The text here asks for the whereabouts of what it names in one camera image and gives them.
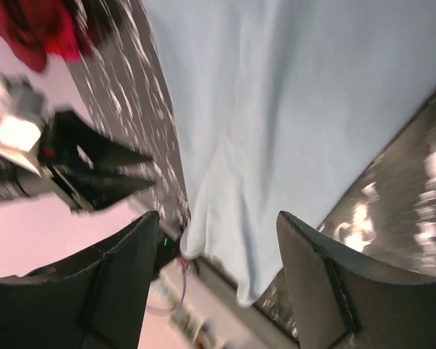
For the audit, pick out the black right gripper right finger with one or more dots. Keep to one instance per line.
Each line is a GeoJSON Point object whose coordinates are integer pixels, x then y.
{"type": "Point", "coordinates": [345, 299]}

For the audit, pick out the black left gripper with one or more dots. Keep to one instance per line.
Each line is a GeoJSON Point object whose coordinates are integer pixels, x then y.
{"type": "Point", "coordinates": [65, 173]}

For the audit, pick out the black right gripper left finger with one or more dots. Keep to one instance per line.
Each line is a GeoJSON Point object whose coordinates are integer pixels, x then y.
{"type": "Point", "coordinates": [94, 298]}

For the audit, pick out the light blue t shirt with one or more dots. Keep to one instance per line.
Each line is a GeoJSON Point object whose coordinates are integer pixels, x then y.
{"type": "Point", "coordinates": [279, 106]}

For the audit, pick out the bright red folded t shirt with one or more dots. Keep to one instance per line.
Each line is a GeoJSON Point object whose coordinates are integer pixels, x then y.
{"type": "Point", "coordinates": [63, 41]}

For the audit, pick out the dark red folded t shirt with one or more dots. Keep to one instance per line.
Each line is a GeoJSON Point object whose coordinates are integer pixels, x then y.
{"type": "Point", "coordinates": [25, 25]}

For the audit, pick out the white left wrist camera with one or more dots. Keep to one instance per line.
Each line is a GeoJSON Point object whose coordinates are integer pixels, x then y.
{"type": "Point", "coordinates": [22, 122]}

